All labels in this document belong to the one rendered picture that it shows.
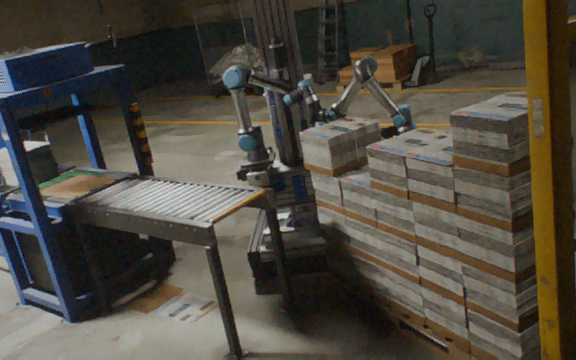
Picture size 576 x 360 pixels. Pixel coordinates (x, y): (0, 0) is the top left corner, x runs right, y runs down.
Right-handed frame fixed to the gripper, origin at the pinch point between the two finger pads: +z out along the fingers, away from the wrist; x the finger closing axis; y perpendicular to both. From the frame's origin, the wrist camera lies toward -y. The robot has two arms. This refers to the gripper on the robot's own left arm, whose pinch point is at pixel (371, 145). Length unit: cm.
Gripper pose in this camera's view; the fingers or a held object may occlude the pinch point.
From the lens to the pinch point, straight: 378.8
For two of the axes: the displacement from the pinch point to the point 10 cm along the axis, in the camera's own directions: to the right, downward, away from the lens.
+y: -1.8, -9.3, -3.1
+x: 5.2, 1.8, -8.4
